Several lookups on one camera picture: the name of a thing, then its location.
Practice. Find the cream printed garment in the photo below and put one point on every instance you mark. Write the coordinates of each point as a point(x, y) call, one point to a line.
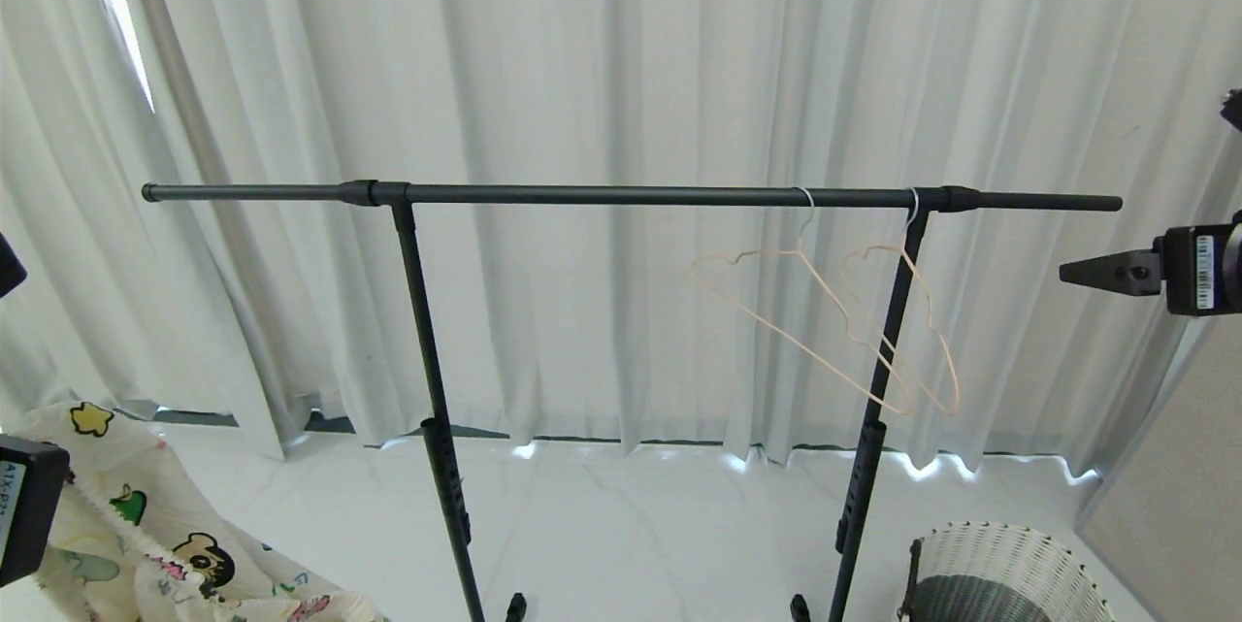
point(243, 593)

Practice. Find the white curtain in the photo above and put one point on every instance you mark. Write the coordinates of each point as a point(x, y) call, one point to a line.
point(631, 69)

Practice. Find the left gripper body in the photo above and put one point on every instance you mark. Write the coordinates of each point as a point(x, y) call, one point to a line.
point(29, 506)

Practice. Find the black clothes rack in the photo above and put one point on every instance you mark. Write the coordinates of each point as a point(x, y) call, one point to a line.
point(679, 196)

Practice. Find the pink clothes hanger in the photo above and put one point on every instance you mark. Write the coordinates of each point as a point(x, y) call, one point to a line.
point(798, 251)
point(957, 387)

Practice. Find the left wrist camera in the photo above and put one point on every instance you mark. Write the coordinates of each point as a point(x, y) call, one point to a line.
point(8, 265)

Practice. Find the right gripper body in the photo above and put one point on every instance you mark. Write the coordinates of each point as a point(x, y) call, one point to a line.
point(1198, 268)

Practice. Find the white laundry basket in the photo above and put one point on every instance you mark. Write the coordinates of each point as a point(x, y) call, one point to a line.
point(999, 554)

